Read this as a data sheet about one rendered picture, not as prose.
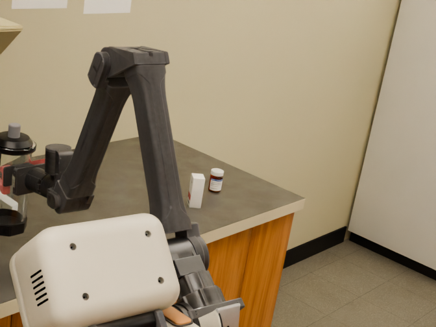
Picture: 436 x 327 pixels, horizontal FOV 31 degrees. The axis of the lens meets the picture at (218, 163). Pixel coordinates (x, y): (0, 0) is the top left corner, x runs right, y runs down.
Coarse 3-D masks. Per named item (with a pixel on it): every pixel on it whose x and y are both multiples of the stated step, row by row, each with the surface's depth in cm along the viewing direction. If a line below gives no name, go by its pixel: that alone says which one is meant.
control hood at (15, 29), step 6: (0, 18) 176; (0, 24) 171; (6, 24) 172; (12, 24) 173; (18, 24) 174; (0, 30) 169; (6, 30) 170; (12, 30) 172; (18, 30) 173; (0, 36) 172; (6, 36) 173; (12, 36) 174; (0, 42) 174; (6, 42) 176; (0, 48) 177; (0, 54) 180
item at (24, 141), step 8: (8, 128) 182; (16, 128) 181; (0, 136) 182; (8, 136) 182; (16, 136) 182; (24, 136) 184; (0, 144) 180; (8, 144) 180; (16, 144) 180; (24, 144) 181; (32, 144) 184
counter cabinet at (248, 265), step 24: (288, 216) 260; (240, 240) 243; (264, 240) 254; (288, 240) 266; (216, 264) 237; (240, 264) 248; (264, 264) 259; (240, 288) 253; (264, 288) 265; (240, 312) 258; (264, 312) 271
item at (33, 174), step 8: (16, 168) 176; (24, 168) 177; (32, 168) 179; (40, 168) 180; (16, 176) 176; (24, 176) 178; (32, 176) 177; (40, 176) 176; (16, 184) 177; (24, 184) 178; (32, 184) 176; (16, 192) 177; (24, 192) 179; (32, 192) 181
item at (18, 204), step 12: (0, 156) 181; (12, 156) 180; (24, 156) 182; (12, 180) 183; (0, 192) 183; (12, 192) 184; (0, 204) 184; (12, 204) 185; (24, 204) 188; (0, 216) 185; (12, 216) 186; (24, 216) 190
